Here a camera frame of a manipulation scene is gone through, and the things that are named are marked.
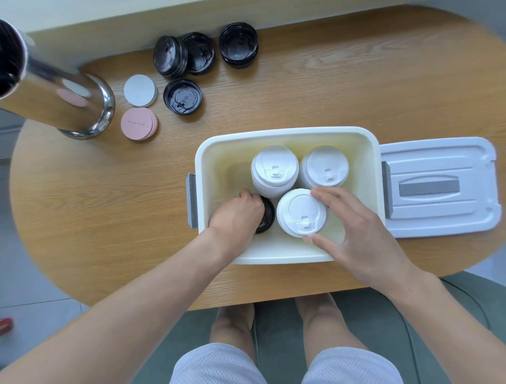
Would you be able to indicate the person's right hand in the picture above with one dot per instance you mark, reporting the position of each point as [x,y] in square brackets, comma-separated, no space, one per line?
[363,237]

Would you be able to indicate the person's left hand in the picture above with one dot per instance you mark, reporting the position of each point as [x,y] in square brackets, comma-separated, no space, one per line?
[233,217]

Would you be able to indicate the person's left fingers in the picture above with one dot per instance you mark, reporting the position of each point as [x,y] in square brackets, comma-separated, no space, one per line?
[249,196]

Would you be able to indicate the person's right thumb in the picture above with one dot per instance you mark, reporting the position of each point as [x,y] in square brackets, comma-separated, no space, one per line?
[319,240]

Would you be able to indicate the stack of black cup lids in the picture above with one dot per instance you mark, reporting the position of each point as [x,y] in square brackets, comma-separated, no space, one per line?
[169,56]
[182,97]
[268,217]
[238,44]
[201,53]

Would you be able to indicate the stack of white cup lids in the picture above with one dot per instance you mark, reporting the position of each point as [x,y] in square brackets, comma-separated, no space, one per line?
[302,213]
[274,170]
[325,166]

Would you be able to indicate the person's right forearm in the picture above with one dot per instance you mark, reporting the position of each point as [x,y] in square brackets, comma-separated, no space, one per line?
[446,316]

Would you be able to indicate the person's left forearm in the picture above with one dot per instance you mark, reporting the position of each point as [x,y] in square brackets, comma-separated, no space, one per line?
[118,320]

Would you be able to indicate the white plastic storage box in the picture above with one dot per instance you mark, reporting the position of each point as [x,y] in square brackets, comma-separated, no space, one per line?
[221,158]

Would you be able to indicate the person's right leg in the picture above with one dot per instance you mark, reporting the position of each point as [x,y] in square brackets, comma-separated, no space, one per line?
[326,328]

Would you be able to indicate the person's leg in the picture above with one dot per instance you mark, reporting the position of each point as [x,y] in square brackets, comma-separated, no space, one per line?
[231,328]
[326,328]

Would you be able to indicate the person's left leg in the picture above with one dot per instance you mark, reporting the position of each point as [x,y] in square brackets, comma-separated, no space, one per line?
[231,328]

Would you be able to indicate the white storage box lid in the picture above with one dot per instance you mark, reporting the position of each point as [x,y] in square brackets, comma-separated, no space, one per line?
[438,186]

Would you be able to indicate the stack of pink round coasters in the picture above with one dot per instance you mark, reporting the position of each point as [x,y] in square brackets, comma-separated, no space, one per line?
[138,124]

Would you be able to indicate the stack of white round coasters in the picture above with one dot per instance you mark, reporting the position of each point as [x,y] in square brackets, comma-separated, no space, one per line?
[140,91]

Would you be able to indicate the white mesh shorts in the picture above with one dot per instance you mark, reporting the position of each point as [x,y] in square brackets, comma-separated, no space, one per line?
[213,366]

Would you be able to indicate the stainless steel cylinder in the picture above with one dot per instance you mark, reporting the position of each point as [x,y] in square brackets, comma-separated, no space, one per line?
[51,91]

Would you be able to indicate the red object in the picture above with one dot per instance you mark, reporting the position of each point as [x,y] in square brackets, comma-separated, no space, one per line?
[5,326]

